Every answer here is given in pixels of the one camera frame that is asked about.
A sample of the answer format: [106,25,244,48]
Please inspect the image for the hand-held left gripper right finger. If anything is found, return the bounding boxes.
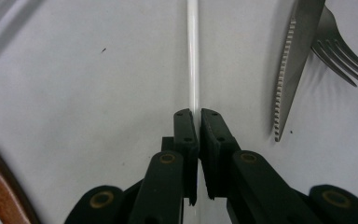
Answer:
[200,107,241,200]

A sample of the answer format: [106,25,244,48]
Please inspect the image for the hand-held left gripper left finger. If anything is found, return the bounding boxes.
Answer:
[161,107,200,206]

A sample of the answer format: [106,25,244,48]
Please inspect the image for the white chopstick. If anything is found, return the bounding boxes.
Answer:
[186,0,207,224]

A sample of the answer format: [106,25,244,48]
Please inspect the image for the metal table knife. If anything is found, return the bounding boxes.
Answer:
[271,0,326,143]

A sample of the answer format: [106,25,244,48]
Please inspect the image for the metal fork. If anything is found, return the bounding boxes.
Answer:
[310,6,358,88]

